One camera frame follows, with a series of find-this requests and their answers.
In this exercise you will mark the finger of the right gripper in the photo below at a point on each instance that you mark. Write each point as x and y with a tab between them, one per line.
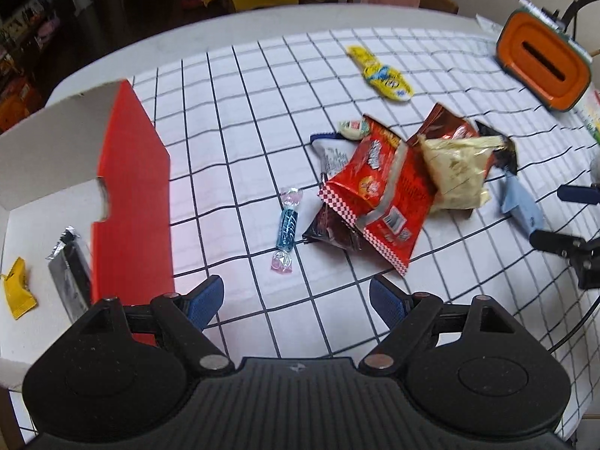
555	243
579	194

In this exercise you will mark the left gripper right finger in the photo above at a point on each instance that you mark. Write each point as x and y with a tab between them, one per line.
410	319

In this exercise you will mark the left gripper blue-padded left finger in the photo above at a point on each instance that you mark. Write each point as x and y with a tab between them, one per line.
181	320

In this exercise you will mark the light blue snack packet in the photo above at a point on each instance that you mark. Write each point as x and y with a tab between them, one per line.
518	203

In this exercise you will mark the dark brown snack packet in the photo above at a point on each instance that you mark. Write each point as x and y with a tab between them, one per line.
328	227

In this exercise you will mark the cream snack packet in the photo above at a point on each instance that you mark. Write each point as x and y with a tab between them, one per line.
458	168

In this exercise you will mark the silver black foil snack bar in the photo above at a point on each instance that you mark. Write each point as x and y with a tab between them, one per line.
70	273

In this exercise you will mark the large red snack bag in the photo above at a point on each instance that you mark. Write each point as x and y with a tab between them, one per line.
384	192

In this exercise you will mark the brown red Oreo packet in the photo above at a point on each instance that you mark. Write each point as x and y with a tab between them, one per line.
441	123

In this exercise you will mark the blue candy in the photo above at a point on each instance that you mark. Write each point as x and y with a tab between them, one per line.
286	232

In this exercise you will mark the yellow candy packet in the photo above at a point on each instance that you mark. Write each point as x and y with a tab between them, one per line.
19	299

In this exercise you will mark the white blue snack packet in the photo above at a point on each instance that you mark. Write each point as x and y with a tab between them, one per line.
333	151

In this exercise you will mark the yellow minion jelly cup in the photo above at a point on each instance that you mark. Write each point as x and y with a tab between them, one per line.
387	81

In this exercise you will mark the dark purple snack packet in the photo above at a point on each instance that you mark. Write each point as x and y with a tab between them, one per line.
505	157

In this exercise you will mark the orange tissue box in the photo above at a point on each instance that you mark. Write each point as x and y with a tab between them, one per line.
544	60

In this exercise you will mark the red white cardboard box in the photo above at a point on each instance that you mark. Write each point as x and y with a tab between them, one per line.
92	162

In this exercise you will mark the black white grid tablecloth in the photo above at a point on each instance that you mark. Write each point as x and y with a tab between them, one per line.
513	359

